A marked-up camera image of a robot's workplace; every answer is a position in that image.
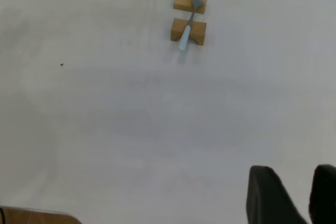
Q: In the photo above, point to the flat rectangular wooden block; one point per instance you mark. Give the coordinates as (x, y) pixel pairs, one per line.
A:
(181, 2)

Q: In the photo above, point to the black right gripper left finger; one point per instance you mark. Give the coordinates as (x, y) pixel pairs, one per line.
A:
(270, 200)

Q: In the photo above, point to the arched wooden block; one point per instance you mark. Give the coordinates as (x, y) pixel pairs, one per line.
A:
(199, 33)

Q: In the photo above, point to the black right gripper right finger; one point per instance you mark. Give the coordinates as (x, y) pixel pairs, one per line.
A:
(324, 195)

